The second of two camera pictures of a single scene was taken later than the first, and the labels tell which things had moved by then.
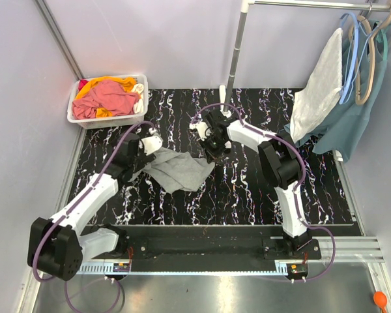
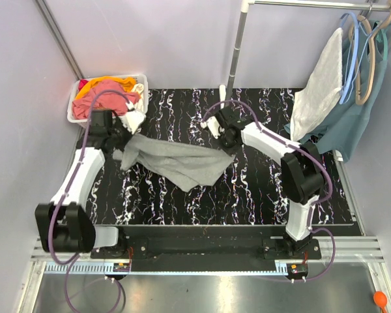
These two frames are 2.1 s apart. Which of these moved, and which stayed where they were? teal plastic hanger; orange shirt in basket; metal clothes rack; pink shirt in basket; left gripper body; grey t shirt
Moved: grey t shirt; left gripper body
Stayed: teal plastic hanger; orange shirt in basket; pink shirt in basket; metal clothes rack
